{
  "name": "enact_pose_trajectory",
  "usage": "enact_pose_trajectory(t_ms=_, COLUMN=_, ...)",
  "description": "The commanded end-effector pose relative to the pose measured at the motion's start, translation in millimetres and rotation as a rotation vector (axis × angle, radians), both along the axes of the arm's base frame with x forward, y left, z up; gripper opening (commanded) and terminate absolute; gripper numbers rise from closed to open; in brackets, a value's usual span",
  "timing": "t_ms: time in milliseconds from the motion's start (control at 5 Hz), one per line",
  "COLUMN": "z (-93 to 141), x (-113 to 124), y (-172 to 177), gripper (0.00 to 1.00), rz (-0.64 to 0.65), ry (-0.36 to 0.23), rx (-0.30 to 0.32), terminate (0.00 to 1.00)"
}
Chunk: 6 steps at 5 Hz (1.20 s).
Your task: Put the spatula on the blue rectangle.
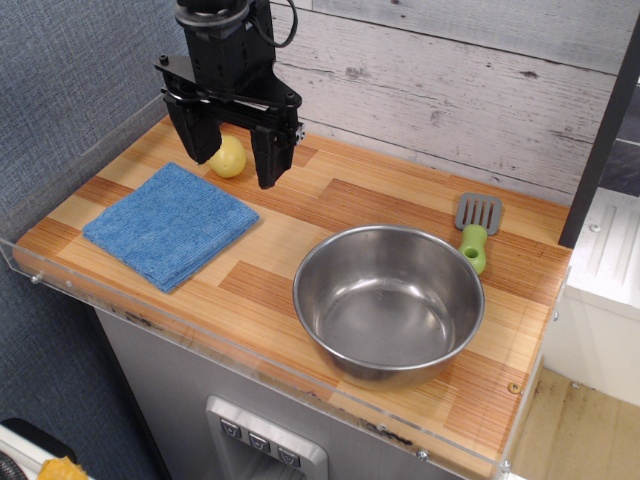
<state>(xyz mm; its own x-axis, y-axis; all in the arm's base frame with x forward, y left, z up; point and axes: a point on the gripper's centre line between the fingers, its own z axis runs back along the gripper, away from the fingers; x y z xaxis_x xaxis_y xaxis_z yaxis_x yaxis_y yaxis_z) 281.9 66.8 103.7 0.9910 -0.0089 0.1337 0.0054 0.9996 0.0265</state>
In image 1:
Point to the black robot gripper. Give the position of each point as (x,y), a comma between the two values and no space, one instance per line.
(228,76)

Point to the grey spatula green handle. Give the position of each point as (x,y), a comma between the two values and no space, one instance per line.
(478,217)

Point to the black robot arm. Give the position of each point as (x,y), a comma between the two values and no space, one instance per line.
(228,11)

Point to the yellow toy potato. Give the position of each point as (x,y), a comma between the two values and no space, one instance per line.
(230,159)

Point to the blue folded cloth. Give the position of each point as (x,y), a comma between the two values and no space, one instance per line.
(171,226)

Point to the clear acrylic table guard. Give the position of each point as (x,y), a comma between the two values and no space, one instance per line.
(239,312)

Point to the stainless steel bowl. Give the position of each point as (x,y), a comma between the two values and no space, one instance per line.
(389,306)

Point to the grey toy fridge cabinet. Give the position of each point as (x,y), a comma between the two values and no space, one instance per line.
(174,386)

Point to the silver dispenser button panel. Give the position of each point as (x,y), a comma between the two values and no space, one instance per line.
(265,442)

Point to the yellow object bottom left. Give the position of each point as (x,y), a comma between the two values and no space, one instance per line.
(61,469)

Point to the white toy sink unit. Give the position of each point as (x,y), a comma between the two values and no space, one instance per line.
(593,335)

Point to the dark right shelf post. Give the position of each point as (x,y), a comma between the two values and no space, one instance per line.
(612,120)

